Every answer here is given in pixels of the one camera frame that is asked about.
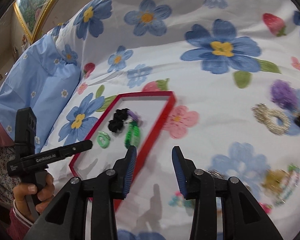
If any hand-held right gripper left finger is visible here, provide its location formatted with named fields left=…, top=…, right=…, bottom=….
left=24, top=145, right=138, bottom=240

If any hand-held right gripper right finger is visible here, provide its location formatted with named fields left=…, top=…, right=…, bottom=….
left=172, top=145, right=283, bottom=240

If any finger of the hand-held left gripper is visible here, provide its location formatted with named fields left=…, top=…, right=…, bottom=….
left=57, top=140, right=93, bottom=158

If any colourful bead bracelet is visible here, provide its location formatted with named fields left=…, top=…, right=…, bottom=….
left=169, top=191, right=196, bottom=209

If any silver metal chain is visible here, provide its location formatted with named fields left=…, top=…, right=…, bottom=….
left=206, top=169, right=227, bottom=181

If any red jewelry tray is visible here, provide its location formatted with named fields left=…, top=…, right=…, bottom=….
left=69, top=91, right=177, bottom=212

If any pink charm bead bracelet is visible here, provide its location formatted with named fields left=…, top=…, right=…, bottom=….
left=261, top=164, right=300, bottom=205

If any person's left forearm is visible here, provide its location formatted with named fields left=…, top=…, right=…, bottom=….
left=9, top=200, right=37, bottom=235

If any person's left hand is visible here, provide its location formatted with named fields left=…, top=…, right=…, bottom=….
left=13, top=172, right=55, bottom=221

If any black scrunchie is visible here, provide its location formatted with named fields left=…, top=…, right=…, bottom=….
left=108, top=108, right=130, bottom=133

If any light blue pillow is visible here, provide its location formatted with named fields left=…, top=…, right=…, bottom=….
left=0, top=34, right=82, bottom=153

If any floral bed sheet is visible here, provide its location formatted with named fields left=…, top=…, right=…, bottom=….
left=41, top=0, right=300, bottom=240

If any pearl hair clip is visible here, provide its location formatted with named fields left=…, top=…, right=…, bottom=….
left=251, top=103, right=292, bottom=136

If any gold framed painting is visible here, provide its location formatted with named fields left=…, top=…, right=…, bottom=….
left=13, top=0, right=68, bottom=43

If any green bow hair tie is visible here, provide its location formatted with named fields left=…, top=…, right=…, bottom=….
left=96, top=131, right=111, bottom=149

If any purple flower hair tie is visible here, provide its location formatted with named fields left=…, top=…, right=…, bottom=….
left=270, top=79, right=300, bottom=110

